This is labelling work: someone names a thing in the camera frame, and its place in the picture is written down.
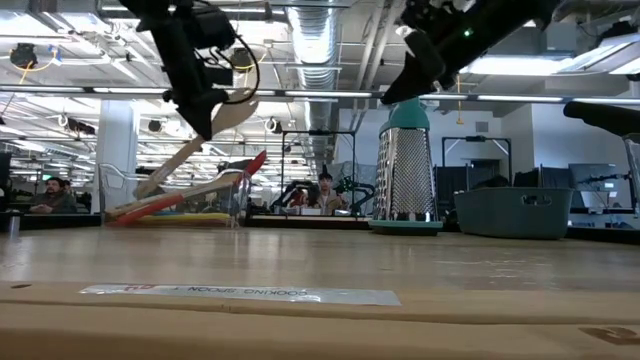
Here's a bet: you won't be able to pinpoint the slotted wooden spoon white label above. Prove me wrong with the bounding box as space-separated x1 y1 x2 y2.
0 280 640 325

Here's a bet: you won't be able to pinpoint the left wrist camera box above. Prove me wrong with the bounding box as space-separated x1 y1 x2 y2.
192 5 237 50

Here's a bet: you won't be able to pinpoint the teal plastic bin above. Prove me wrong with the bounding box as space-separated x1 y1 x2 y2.
453 187 575 240

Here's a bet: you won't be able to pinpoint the steel box grater teal trim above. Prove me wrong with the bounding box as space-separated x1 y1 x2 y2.
368 97 444 237

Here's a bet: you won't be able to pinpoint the background robot arm teal joints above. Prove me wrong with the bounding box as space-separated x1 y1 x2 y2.
269 176 377 211

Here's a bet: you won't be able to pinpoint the long LED light bar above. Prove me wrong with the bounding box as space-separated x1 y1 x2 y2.
0 83 640 105

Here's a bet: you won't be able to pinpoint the person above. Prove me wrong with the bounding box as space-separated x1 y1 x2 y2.
29 175 79 215
312 172 350 214

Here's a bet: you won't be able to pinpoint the red silicone spoon steel shaft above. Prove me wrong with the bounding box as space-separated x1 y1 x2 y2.
112 149 268 227

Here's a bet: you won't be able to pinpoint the silver spiral air duct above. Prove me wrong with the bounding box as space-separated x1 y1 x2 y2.
284 4 346 166

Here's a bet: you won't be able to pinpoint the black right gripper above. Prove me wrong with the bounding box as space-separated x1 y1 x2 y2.
380 0 506 105

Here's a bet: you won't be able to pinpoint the black camera cable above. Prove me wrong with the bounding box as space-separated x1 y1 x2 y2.
199 29 262 106

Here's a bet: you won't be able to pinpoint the small clear plastic bin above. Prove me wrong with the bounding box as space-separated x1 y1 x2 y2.
97 162 251 229

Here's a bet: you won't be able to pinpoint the large clear plastic bin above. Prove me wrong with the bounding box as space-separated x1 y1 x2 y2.
622 132 640 211

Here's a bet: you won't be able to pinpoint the black ceiling device yellow cable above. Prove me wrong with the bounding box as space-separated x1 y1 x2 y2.
229 46 269 76
8 42 61 84

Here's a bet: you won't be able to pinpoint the black stand frame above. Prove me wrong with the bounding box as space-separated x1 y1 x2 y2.
442 135 512 169

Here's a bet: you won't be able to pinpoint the grey background monitor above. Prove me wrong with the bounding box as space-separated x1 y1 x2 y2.
568 162 619 192

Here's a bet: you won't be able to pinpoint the white square column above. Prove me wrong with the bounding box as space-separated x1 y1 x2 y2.
94 99 140 199

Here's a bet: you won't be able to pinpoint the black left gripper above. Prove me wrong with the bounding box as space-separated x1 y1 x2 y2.
149 17 234 142

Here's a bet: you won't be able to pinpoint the light wooden solid spoon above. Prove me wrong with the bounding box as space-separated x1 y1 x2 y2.
133 88 260 200

